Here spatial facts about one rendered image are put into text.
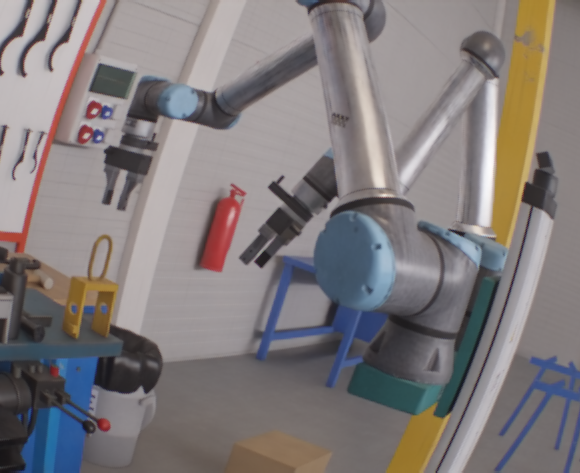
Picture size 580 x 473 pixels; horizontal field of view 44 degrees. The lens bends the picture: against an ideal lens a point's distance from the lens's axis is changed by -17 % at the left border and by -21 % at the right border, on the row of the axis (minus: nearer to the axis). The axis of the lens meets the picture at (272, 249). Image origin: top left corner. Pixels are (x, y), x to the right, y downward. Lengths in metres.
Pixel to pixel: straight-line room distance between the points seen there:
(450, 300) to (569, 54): 10.65
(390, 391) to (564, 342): 10.11
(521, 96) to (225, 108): 1.69
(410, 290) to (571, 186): 10.26
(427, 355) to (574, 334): 10.08
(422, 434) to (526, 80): 1.62
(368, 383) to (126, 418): 2.38
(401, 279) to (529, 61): 2.20
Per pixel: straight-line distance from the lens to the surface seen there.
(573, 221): 11.54
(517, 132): 3.38
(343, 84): 1.51
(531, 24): 3.50
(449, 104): 2.00
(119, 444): 3.86
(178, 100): 2.01
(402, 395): 1.50
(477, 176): 2.13
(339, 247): 1.38
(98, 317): 2.29
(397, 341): 1.51
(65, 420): 3.32
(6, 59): 3.95
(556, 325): 11.56
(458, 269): 1.50
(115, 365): 3.60
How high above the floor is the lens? 1.67
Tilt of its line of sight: 7 degrees down
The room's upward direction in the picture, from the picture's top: 17 degrees clockwise
